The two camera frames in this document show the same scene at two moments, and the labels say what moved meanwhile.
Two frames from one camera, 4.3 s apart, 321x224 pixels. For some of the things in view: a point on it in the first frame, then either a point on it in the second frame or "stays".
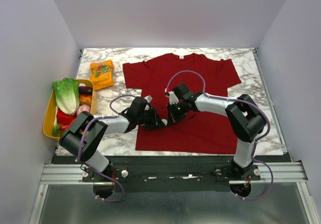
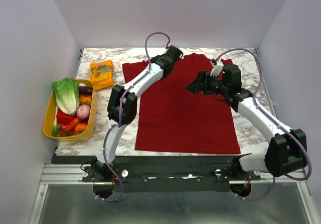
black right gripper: (174, 112) → (202, 82)
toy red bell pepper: (62, 118) stays
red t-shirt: (204, 131) stays
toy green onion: (55, 131) stays
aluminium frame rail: (71, 175) stays
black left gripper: (156, 122) → (160, 57)
